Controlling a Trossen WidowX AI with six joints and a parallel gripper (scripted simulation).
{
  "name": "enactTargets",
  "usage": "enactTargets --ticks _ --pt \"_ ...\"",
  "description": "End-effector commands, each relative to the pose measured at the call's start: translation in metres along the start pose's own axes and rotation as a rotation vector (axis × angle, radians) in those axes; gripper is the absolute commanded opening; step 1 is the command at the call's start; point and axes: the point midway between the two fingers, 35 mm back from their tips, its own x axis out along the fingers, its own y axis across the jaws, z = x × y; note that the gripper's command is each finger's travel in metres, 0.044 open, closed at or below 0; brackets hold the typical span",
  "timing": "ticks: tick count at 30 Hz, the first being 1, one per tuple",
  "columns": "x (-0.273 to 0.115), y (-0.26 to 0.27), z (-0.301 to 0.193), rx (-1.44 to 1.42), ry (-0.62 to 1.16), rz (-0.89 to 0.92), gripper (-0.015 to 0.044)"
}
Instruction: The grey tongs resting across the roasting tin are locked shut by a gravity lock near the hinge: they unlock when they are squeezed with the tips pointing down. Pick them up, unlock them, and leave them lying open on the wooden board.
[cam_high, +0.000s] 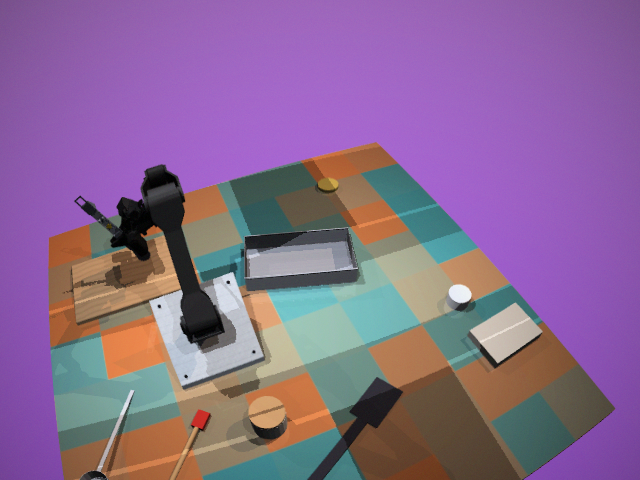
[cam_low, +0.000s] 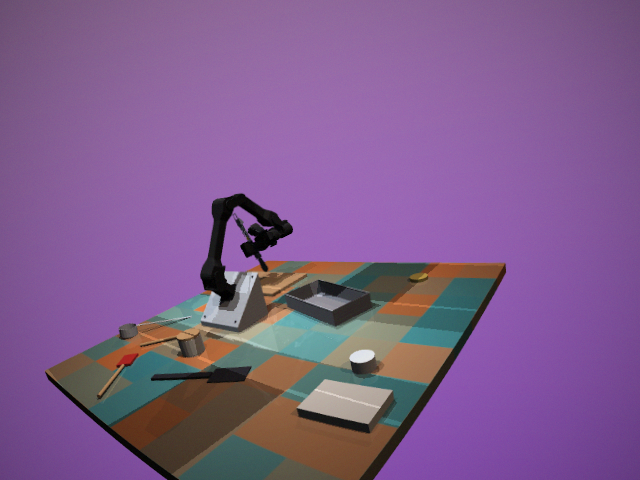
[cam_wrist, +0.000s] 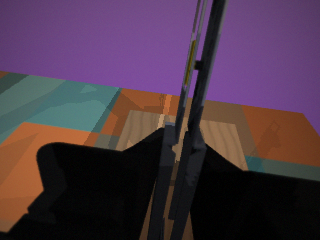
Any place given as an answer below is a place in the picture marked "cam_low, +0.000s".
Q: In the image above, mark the light wooden board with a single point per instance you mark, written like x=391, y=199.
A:
x=276, y=282

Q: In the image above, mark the yellow flat round disc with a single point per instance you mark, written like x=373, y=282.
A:
x=418, y=277

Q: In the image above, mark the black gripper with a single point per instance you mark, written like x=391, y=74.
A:
x=249, y=248

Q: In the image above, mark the black spatula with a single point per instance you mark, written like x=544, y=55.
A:
x=217, y=376

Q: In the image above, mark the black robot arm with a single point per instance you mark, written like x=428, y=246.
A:
x=212, y=273

